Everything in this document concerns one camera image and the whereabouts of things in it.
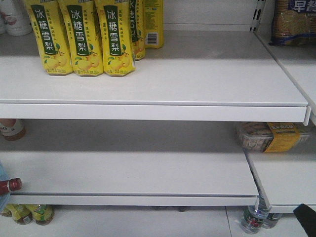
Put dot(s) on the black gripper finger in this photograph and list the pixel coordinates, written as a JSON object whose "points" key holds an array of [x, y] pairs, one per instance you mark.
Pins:
{"points": [[307, 218]]}

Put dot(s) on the red coke bottle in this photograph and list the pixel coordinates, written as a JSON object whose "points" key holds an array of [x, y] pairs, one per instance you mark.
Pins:
{"points": [[14, 184]]}

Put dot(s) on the light blue plastic basket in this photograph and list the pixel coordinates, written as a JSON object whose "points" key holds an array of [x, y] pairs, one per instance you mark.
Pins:
{"points": [[4, 197]]}

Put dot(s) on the clear water bottle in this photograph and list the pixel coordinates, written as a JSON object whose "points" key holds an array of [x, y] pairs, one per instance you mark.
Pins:
{"points": [[252, 219]]}

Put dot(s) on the clear biscuit box yellow label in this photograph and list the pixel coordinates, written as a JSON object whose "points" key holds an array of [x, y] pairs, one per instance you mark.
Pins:
{"points": [[272, 137]]}

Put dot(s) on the white metal shelf unit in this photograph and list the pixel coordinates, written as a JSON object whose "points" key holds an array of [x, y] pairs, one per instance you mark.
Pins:
{"points": [[153, 153]]}

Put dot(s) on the biscuit pack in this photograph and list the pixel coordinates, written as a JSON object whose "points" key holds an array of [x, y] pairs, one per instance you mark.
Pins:
{"points": [[294, 23]]}

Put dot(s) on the yellow pear drink bottle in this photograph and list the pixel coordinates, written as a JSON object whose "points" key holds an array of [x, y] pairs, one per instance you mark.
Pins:
{"points": [[137, 28], [51, 36], [83, 31], [154, 28], [117, 46]]}

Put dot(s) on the yellow lemon tea bottle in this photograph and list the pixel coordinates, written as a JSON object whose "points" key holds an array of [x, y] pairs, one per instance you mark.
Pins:
{"points": [[43, 214], [20, 214]]}

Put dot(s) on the orange C100 juice bottle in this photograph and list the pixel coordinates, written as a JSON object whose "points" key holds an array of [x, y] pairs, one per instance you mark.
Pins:
{"points": [[12, 128]]}

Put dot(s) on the white peach drink bottle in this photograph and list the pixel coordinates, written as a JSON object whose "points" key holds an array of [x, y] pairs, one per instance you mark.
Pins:
{"points": [[17, 22]]}

